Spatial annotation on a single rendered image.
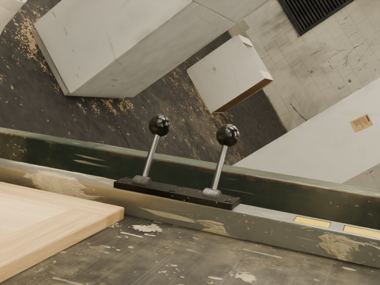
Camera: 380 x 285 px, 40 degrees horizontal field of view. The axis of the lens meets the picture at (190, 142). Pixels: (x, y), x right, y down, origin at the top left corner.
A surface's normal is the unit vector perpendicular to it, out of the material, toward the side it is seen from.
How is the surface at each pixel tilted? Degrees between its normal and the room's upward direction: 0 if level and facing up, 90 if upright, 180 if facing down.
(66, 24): 90
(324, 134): 90
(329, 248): 90
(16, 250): 51
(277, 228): 90
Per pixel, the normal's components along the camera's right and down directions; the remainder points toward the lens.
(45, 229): 0.10, -0.98
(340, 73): -0.38, 0.05
